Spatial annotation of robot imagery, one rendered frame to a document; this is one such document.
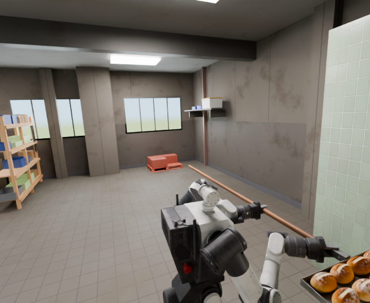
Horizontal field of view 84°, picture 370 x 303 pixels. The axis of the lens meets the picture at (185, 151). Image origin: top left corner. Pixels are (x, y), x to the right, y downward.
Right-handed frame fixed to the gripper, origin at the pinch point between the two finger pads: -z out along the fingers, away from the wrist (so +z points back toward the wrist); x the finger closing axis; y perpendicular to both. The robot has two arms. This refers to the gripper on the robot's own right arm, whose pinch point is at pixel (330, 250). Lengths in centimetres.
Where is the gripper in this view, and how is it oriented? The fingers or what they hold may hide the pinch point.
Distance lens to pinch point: 122.7
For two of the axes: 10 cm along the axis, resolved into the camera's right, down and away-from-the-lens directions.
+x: -0.3, -9.8, -1.8
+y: 2.4, -1.8, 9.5
